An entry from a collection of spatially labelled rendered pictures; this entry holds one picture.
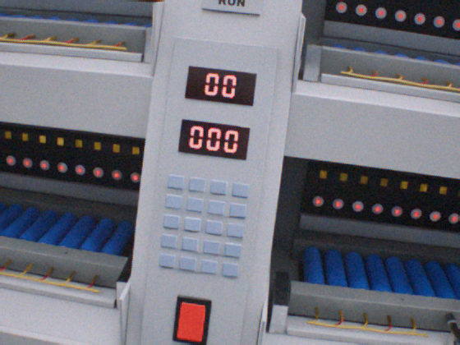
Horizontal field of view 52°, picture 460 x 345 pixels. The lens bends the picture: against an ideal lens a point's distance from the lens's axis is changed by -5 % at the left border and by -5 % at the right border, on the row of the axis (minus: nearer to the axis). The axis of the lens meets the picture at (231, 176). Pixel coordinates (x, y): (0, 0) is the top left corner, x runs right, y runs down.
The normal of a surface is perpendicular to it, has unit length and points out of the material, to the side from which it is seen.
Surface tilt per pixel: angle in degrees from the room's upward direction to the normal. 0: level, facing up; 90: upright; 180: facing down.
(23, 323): 19
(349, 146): 109
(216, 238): 90
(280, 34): 90
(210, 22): 90
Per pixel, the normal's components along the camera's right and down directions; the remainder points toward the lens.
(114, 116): -0.11, 0.36
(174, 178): -0.07, 0.04
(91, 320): 0.10, -0.92
